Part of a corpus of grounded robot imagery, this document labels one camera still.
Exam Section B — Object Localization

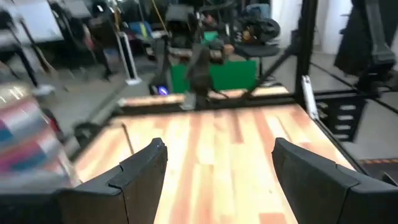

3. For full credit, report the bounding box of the black cabinet with labels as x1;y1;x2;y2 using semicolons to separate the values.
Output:
317;96;368;143

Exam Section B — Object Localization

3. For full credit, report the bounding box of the background wooden table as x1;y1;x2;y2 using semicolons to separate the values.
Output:
118;85;290;109

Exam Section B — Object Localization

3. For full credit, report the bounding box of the green panel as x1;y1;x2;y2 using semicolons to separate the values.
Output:
170;60;259;94

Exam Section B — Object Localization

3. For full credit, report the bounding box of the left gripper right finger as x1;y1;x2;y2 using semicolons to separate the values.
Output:
272;138;398;224

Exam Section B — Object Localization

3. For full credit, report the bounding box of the black office chair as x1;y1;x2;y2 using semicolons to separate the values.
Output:
234;17;282;77

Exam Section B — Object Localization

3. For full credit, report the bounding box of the aluminium frame post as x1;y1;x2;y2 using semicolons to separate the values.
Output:
300;75;320;121

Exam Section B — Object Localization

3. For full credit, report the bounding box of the white tower fan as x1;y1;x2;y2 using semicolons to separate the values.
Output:
116;30;143;86

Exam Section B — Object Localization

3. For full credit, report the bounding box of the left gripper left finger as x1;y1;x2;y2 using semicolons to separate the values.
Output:
0;138;169;224

